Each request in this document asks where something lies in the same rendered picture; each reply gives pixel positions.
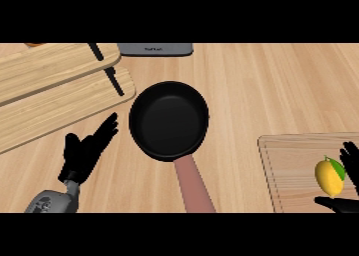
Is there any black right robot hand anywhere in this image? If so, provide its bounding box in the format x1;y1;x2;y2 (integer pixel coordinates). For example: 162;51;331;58
313;141;359;214

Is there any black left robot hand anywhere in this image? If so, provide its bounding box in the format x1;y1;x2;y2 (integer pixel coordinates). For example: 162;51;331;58
56;112;120;185

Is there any yellow lemon with green leaf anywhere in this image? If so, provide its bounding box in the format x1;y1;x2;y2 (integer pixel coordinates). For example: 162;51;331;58
313;154;347;198

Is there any pale wooden cutting board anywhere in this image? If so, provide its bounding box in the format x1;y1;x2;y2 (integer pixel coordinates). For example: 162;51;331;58
255;132;359;214

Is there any grey appliance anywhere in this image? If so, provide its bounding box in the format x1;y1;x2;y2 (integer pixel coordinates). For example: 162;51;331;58
115;43;195;58

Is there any black pan with brown handle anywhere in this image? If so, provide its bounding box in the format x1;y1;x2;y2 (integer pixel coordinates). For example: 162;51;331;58
127;80;217;214

